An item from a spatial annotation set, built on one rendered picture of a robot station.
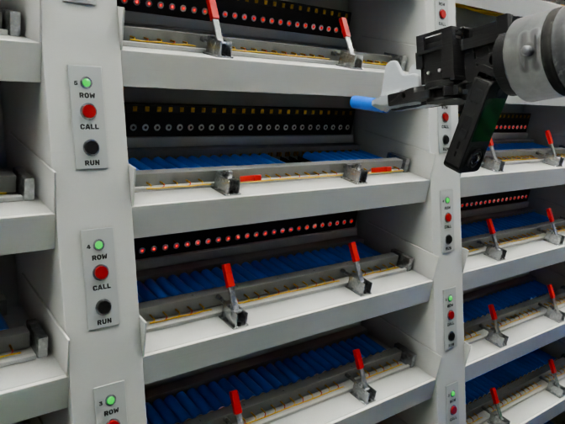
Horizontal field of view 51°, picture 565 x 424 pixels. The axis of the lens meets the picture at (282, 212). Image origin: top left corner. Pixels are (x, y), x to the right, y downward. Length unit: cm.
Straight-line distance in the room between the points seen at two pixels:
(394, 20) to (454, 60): 52
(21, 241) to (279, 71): 44
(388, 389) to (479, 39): 68
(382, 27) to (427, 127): 23
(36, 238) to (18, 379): 16
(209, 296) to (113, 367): 20
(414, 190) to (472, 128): 43
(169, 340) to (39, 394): 18
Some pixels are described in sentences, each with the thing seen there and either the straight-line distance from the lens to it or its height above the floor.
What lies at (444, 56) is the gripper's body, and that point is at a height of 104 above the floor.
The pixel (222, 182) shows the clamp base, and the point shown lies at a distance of 85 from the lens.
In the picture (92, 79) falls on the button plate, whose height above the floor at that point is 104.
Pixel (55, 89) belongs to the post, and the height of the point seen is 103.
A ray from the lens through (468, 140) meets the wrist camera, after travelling 72.
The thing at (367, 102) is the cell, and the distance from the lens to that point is 83.
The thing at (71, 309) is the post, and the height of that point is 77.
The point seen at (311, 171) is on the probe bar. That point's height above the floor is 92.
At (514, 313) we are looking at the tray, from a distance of 158.
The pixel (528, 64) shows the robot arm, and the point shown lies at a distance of 66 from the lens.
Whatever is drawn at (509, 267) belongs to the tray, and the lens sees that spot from 141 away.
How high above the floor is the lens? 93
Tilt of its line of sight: 5 degrees down
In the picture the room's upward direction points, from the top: 3 degrees counter-clockwise
